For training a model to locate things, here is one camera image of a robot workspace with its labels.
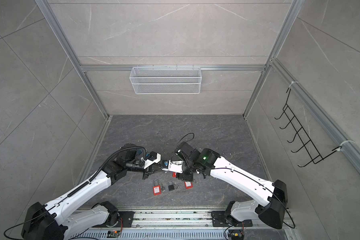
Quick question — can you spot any red padlock front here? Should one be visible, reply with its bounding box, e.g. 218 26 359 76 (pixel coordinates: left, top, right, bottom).
184 182 193 189

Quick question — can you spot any small black padlock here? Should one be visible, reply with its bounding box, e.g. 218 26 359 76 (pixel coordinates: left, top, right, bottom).
168 181 176 191

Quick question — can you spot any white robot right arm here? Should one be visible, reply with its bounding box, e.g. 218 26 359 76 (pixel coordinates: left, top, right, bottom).
175 149 288 230

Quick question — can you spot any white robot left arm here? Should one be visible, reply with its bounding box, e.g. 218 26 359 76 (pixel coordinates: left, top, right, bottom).
21 144 161 240

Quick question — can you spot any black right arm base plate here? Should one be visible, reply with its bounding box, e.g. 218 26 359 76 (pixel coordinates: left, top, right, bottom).
211 211 253 227

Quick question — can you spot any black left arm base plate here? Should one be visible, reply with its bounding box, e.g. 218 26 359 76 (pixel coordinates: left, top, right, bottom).
115 211 135 228

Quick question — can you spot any aluminium front rail frame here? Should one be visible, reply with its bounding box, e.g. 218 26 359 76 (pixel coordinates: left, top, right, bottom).
67 207 301 240

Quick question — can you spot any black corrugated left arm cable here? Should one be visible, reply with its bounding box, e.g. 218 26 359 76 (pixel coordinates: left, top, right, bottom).
67 146 148 199

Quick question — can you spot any white wire mesh basket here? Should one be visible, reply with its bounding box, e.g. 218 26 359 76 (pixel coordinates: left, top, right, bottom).
130 67 202 95

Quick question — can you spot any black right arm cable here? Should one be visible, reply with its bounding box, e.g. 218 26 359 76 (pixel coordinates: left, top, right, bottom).
170 132 296 230

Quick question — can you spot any black wire hook rack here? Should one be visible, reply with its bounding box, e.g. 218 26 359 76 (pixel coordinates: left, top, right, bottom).
274 88 351 168

